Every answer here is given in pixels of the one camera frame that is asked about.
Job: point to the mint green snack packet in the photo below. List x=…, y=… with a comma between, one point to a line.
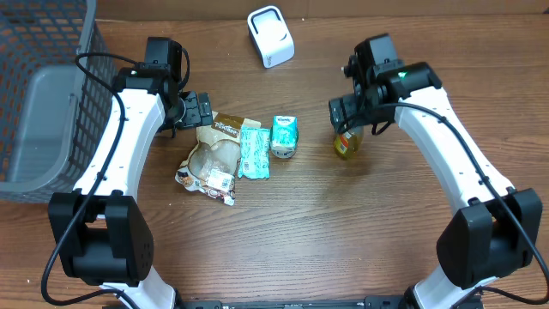
x=254, y=148

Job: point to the green white Knorr container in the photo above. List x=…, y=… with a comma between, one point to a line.
x=285, y=150

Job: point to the yellow liquid bottle grey cap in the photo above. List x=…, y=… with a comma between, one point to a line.
x=347, y=144

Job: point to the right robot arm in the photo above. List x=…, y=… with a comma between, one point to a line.
x=494, y=226

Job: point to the white barcode scanner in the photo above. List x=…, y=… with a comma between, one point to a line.
x=270, y=35

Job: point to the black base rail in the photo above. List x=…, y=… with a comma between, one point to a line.
x=291, y=304

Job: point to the brown printed snack pouch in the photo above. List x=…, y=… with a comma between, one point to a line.
x=211, y=165

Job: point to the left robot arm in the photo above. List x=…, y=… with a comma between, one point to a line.
x=103, y=243

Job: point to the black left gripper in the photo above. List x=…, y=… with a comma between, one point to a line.
x=192, y=117

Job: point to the dark grey mesh basket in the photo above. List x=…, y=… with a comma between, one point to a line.
x=52, y=115

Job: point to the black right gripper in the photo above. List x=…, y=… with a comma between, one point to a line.
x=349, y=106

